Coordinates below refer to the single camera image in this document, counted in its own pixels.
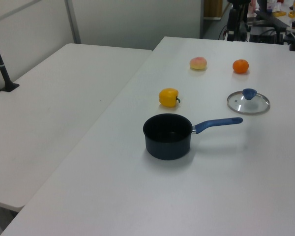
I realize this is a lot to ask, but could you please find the glass lid blue knob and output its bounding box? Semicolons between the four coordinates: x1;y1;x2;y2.
227;88;271;116

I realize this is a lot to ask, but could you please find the yellow bell pepper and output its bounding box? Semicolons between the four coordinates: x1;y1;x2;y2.
158;88;181;108

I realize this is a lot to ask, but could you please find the pink yellow peach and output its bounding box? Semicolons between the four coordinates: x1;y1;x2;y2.
189;57;208;71

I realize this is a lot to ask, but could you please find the white side table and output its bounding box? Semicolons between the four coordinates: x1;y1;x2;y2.
0;43;153;213

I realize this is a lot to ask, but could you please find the orange mandarin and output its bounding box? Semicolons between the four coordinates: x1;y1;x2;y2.
232;59;250;74

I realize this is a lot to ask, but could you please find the brown wooden door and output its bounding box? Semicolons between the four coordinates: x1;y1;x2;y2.
203;0;223;20

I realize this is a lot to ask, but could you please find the black equipment stand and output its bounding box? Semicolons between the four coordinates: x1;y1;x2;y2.
226;0;251;42

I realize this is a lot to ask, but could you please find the black desk equipment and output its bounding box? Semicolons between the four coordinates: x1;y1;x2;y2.
248;9;290;45

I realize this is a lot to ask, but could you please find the dark blue saucepan blue handle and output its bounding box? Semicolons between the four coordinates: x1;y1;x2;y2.
143;113;244;161

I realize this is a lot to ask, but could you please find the grey partition post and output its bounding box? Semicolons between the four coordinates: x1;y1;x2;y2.
63;0;82;45

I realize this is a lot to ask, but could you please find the black camera pole white band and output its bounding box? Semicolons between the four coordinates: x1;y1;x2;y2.
0;24;20;93

